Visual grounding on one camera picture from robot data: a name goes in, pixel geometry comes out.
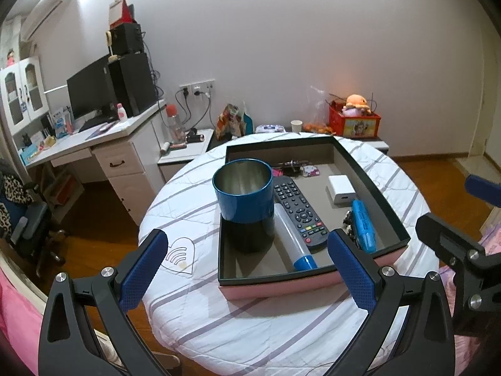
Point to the black computer monitor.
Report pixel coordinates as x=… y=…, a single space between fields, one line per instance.
x=88 y=90

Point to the low white cabinet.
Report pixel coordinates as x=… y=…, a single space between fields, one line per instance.
x=379 y=145

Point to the pink box with dark rim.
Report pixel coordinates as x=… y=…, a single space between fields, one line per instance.
x=270 y=288

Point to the white patterned tissue box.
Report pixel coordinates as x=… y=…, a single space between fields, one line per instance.
x=269 y=128

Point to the metal keys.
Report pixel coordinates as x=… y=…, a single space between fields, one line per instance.
x=348 y=223

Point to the black remote control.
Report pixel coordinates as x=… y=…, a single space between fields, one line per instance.
x=299 y=211

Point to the round table with striped cloth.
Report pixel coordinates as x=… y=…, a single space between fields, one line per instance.
x=188 y=211

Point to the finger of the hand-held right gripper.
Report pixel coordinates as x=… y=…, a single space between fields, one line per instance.
x=485 y=190
x=446 y=239

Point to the small pink doll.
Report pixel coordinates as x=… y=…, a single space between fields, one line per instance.
x=12 y=58

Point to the blue highlighter pen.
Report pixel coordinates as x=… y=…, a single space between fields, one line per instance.
x=364 y=225

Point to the white air conditioner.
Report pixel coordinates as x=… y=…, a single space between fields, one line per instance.
x=45 y=9

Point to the white tube with blue cap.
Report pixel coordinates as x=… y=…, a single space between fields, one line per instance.
x=291 y=239

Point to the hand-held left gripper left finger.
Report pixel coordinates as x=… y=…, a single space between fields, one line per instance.
x=143 y=270

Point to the red-capped water bottle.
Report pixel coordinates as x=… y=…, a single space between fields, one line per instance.
x=175 y=125

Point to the white glass-door cabinet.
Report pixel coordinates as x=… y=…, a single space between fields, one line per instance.
x=21 y=94

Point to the white desk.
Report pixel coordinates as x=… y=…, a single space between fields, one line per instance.
x=117 y=164

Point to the white charger block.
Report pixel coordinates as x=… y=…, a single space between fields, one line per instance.
x=341 y=190

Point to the dark office chair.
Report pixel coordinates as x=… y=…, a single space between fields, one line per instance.
x=31 y=235

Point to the red printed tin box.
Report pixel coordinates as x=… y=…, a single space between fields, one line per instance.
x=358 y=125

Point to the white lint roller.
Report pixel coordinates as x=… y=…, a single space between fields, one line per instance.
x=165 y=149

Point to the black computer tower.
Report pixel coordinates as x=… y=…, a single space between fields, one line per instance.
x=133 y=84

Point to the wooden stand ornament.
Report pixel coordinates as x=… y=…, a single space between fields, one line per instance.
x=111 y=45

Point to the clear plastic bag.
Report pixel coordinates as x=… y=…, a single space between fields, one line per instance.
x=319 y=103

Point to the colourful snack bag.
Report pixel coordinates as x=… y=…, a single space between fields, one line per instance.
x=230 y=123

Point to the pink blanket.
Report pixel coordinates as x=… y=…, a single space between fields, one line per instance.
x=15 y=317

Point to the black speaker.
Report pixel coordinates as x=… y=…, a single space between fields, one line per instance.
x=127 y=39

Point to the blue and black cup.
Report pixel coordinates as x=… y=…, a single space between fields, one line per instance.
x=244 y=207

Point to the leopard print cloth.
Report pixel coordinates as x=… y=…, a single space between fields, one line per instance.
x=17 y=194

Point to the pink lotion bottle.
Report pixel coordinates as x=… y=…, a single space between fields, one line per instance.
x=121 y=112

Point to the cream curtain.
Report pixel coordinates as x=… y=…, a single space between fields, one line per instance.
x=9 y=39

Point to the wall outlet strip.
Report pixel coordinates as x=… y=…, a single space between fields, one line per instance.
x=197 y=85

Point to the white side table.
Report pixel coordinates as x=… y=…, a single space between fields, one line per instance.
x=184 y=156

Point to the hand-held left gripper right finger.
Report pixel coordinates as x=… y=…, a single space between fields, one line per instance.
x=352 y=270

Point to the white bed frame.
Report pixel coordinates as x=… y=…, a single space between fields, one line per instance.
x=23 y=282

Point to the red and white calendar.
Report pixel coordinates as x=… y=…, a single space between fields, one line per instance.
x=119 y=11

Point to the teal pouch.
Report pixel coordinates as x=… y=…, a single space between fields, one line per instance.
x=248 y=125

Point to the white paper cup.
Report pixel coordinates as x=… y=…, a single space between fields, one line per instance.
x=297 y=126

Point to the black hair dryer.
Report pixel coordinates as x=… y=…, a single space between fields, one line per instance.
x=194 y=137

